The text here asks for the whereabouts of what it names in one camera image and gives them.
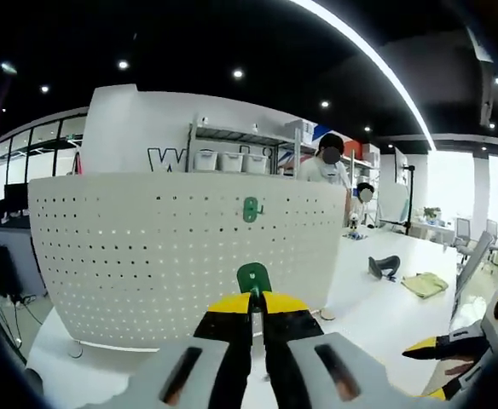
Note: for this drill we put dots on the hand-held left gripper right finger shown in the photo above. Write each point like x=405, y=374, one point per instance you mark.
x=291, y=332

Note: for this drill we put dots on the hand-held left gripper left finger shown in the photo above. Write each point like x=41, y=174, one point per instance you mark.
x=223, y=332

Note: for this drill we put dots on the green hook assembly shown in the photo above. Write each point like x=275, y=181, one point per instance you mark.
x=249, y=209
x=253, y=279

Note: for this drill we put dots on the white perforated mounting plate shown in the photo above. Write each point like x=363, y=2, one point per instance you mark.
x=168, y=264

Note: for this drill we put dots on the yellow green cloth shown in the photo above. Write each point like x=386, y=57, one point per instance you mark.
x=424, y=284

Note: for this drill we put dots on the grey office chair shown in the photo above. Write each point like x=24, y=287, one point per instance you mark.
x=462, y=230
x=493, y=232

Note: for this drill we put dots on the black curved plastic part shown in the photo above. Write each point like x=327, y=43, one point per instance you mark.
x=383, y=265

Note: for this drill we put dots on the small green potted plant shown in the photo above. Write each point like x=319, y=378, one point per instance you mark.
x=431, y=211

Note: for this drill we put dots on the white storage bin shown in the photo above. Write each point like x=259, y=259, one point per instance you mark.
x=206, y=162
x=255, y=163
x=230, y=162

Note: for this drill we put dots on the black stand with white panel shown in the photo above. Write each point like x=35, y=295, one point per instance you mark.
x=400, y=168

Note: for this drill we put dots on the metal shelf with boxes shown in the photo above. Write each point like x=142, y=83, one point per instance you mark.
x=366, y=155

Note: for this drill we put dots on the grey metal shelf rack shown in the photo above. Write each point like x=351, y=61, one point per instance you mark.
x=232, y=136

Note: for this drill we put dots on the grey and pink hanging bag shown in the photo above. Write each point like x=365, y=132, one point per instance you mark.
x=78, y=166

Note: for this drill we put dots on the black computer tower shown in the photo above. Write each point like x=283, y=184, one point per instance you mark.
x=4, y=272

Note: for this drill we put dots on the black computer monitor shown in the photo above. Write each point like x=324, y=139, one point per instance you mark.
x=16, y=198

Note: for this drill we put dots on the group of ceiling spotlights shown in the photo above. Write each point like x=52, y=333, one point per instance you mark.
x=237, y=73

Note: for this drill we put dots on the long ceiling light strip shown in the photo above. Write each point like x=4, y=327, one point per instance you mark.
x=383, y=63

